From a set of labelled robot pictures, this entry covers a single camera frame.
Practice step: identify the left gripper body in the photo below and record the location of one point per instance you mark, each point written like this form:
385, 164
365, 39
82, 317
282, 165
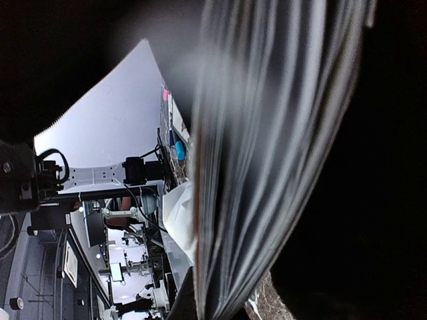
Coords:
19, 190

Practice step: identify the dog book Why Dogs Bark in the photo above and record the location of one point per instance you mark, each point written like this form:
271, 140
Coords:
274, 81

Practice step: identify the black student backpack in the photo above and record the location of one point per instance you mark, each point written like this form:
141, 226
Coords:
358, 250

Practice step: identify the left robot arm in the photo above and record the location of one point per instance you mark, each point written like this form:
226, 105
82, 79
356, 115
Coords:
55, 175

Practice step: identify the black marker with blue cap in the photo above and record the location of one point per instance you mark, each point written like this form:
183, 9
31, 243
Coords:
177, 144

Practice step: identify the square floral ceramic plate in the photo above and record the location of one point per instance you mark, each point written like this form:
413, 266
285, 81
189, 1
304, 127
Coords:
178, 124

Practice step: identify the black marker with pink cap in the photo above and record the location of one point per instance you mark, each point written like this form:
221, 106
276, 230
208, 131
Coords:
165, 94

